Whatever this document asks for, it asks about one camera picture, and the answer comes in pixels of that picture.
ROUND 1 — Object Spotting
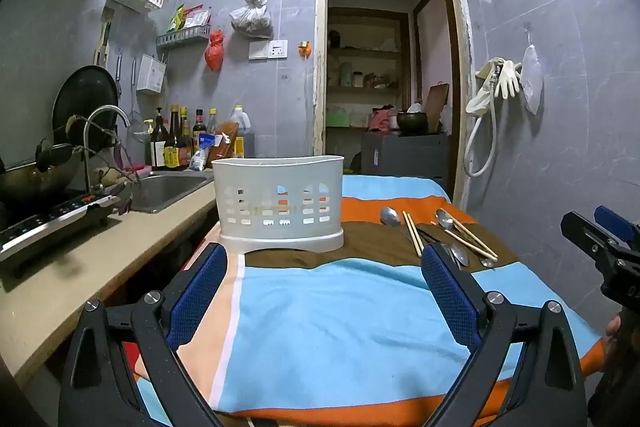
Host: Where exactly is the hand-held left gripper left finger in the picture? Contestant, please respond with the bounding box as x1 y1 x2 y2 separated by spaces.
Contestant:
57 243 229 427

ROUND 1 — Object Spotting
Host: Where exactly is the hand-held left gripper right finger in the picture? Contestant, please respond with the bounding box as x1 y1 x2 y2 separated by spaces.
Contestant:
421 243 587 427

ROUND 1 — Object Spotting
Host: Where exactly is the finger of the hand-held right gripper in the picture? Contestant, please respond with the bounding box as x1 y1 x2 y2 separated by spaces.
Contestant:
593 205 640 254
560 211 610 259

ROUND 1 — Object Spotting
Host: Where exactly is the wooden chopstick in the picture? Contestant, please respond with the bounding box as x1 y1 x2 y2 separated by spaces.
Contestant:
442 228 495 262
452 219 499 257
407 213 425 255

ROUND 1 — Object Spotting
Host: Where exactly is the wooden-handled utensil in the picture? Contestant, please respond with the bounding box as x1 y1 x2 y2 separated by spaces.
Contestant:
402 211 420 257

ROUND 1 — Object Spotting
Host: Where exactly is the white plastic utensil caddy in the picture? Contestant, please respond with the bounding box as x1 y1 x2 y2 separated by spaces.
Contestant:
211 155 346 254

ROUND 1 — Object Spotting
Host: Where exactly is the person's right hand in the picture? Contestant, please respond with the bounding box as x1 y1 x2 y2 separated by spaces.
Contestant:
605 311 627 370

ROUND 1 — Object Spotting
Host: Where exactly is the beige kitchen counter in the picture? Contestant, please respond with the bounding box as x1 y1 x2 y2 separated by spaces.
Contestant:
0 177 221 388

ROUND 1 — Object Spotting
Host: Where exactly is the stainless steel sink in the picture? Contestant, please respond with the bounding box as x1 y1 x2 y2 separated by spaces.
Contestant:
131 172 213 214

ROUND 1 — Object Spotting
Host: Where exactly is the striped colourful cloth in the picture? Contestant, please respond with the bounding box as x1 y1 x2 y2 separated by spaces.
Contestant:
132 174 606 427

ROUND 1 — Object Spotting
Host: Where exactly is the blue white food bag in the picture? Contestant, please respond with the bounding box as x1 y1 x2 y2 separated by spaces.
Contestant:
190 134 221 172

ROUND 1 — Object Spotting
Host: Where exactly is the grey cabinet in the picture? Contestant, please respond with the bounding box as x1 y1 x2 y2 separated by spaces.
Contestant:
361 133 450 180

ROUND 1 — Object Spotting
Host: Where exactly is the tall dark sauce bottle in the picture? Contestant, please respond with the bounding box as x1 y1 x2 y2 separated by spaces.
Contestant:
165 105 183 170

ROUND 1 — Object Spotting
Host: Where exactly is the dark pump bottle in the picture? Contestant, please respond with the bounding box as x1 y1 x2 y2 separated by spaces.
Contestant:
150 107 170 171

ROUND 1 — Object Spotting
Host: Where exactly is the yellow cap sauce bottle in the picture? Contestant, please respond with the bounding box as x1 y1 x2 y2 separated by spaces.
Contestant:
179 107 194 166

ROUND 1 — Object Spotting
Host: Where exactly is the green pump bottle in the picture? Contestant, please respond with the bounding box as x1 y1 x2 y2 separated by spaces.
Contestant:
144 119 156 166

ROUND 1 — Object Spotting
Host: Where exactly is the empty clear hanging bag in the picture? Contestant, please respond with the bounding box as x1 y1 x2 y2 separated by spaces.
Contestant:
520 44 545 115

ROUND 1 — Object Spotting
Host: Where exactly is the induction cooker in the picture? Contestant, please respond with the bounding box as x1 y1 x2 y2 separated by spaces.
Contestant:
0 192 116 279

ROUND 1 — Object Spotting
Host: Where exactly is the cream rubber glove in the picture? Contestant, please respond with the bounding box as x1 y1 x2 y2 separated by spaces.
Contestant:
495 60 523 99
466 57 501 115

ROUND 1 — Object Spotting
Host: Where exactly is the large oil jug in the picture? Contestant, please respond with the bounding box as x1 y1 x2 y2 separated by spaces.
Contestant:
229 105 255 158

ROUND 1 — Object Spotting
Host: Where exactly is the dark metal pot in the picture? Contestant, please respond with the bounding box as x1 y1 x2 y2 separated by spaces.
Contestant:
396 110 428 136

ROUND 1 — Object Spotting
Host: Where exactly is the hanging metal strainer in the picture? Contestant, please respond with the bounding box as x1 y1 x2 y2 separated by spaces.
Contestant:
127 57 149 142

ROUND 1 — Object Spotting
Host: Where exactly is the pink cloth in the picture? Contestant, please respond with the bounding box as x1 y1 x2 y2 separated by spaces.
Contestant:
370 108 398 132

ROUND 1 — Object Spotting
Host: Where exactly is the wooden cutting board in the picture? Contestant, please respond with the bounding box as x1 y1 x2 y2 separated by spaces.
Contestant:
425 83 450 134

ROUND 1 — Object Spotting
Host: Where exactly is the metal wok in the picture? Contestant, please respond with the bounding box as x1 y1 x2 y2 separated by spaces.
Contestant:
0 144 83 204

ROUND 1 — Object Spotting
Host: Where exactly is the chrome faucet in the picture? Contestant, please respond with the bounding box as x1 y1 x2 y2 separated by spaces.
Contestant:
82 105 132 194

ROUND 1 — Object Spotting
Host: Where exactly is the black hanging wok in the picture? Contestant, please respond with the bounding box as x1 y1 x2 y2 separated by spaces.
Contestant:
51 66 121 142

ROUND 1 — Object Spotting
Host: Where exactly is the red plastic bag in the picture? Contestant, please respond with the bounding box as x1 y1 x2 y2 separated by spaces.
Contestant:
205 30 226 72

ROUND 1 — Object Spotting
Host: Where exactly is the wooden storage shelf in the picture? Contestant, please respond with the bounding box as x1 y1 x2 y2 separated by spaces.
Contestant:
327 7 412 130

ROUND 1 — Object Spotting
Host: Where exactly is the hanging wooden board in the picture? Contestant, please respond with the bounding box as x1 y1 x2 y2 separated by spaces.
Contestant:
95 7 114 68

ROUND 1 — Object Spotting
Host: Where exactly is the clear filled plastic bag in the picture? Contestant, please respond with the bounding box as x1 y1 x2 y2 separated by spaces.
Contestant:
229 0 275 40

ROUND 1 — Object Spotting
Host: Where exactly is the white wall utensil holder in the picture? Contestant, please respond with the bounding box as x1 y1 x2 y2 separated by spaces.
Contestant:
136 53 167 95

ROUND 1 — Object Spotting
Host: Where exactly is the grey wall shelf rack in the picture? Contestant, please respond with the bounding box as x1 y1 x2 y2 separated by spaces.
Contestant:
156 24 211 50

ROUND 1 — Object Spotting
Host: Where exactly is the worn door frame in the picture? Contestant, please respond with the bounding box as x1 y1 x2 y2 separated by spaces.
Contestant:
312 0 473 214

